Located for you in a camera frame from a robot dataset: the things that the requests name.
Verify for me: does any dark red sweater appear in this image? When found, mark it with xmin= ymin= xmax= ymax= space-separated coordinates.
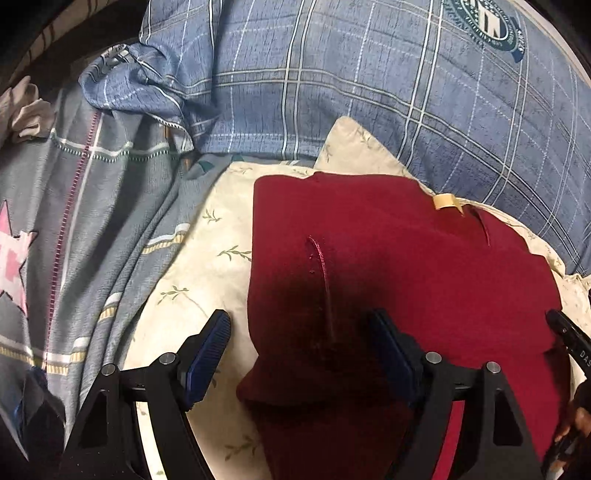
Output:
xmin=236 ymin=172 xmax=571 ymax=480

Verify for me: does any brown striped floral cushion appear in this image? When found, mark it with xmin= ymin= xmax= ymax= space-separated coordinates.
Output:
xmin=18 ymin=0 xmax=153 ymax=88

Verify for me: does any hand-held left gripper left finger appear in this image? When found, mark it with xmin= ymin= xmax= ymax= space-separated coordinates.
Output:
xmin=58 ymin=309 xmax=232 ymax=480

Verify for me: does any blue plaid pillow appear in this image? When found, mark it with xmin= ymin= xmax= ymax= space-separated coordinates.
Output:
xmin=78 ymin=0 xmax=591 ymax=278

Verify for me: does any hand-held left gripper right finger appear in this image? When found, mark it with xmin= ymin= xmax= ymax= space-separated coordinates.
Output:
xmin=367 ymin=308 xmax=546 ymax=480

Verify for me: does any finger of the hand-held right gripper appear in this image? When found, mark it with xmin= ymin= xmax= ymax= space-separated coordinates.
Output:
xmin=547 ymin=310 xmax=591 ymax=357

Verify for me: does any pale pink cloth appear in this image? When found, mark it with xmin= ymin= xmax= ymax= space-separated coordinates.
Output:
xmin=0 ymin=76 xmax=56 ymax=144

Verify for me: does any cream leaf print blanket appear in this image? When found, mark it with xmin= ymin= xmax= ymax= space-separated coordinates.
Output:
xmin=124 ymin=115 xmax=591 ymax=480

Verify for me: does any person's right hand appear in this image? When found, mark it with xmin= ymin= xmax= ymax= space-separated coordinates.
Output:
xmin=553 ymin=393 xmax=591 ymax=462

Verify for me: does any grey striped star sheet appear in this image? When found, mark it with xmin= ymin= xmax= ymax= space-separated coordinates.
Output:
xmin=0 ymin=46 xmax=222 ymax=462

